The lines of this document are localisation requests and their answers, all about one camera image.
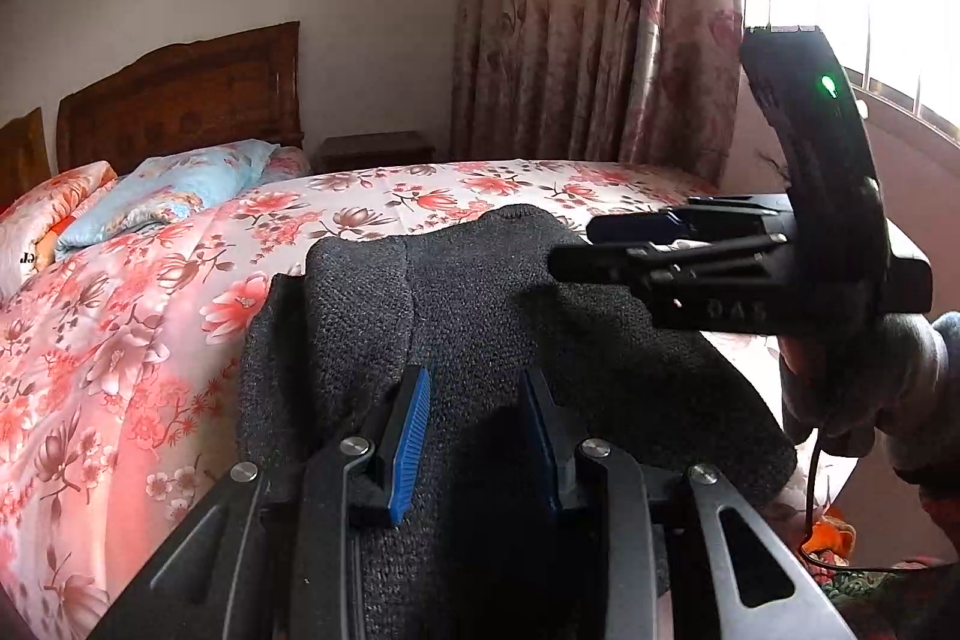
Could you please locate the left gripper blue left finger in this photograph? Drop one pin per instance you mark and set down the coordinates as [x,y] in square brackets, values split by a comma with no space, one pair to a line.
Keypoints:
[274,552]

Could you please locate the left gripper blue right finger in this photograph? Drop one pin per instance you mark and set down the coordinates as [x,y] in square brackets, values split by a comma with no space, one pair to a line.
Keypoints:
[641,551]

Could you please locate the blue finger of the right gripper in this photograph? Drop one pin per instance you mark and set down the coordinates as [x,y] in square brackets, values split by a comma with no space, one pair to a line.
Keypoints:
[614,264]
[637,227]

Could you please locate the dark striped knit sweater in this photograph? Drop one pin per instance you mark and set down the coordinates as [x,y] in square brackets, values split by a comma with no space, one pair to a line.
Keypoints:
[475,305]

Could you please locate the right hand grey glove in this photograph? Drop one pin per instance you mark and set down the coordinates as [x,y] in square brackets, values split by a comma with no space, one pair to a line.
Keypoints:
[900,378]

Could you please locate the floral pink curtain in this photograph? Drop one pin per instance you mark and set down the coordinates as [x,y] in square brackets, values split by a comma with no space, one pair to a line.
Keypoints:
[619,81]

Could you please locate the pink floral quilt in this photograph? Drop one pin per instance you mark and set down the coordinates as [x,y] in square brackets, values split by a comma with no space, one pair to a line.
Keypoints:
[119,364]

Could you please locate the dark wooden nightstand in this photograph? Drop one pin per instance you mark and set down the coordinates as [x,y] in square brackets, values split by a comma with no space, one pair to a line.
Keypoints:
[391,148]

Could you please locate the light blue floral pillow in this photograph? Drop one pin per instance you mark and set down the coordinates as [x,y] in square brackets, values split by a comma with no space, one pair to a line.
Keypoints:
[168,189]

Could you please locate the pink floral pillow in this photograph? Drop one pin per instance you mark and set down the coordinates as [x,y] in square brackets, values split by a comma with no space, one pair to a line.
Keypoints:
[31,227]

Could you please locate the large wooden headboard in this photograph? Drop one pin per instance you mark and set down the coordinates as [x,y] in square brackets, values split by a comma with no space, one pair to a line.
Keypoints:
[236,87]

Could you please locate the small wooden headboard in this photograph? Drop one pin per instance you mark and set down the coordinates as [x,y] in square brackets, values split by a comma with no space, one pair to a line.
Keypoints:
[23,156]

